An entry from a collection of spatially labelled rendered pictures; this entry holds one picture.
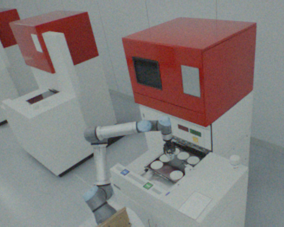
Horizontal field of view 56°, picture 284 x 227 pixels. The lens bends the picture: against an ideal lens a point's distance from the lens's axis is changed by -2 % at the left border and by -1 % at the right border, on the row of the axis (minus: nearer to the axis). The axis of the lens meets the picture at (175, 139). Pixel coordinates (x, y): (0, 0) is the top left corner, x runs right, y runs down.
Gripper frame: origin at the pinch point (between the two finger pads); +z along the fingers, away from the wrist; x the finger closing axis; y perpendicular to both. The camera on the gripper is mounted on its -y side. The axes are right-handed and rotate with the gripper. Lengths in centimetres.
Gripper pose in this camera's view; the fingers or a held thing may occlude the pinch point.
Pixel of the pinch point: (170, 158)
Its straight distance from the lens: 200.2
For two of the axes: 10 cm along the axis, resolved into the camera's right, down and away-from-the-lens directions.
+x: 9.8, -1.8, 0.5
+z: 1.2, 8.2, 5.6
